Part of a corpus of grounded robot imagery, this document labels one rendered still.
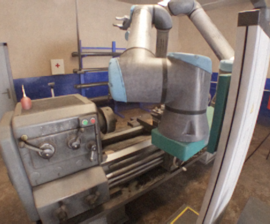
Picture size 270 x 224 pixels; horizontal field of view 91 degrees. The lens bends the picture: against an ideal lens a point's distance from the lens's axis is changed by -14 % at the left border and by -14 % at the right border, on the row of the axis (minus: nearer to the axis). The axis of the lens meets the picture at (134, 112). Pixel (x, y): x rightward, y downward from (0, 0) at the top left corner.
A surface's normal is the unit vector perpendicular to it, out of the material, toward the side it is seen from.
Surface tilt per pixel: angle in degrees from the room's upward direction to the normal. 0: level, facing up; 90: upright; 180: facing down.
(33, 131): 90
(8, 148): 90
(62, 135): 90
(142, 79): 80
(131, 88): 98
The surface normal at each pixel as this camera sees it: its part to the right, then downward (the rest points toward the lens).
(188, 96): -0.26, 0.31
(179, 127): -0.46, -0.06
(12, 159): 0.58, 0.26
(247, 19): -0.77, 0.20
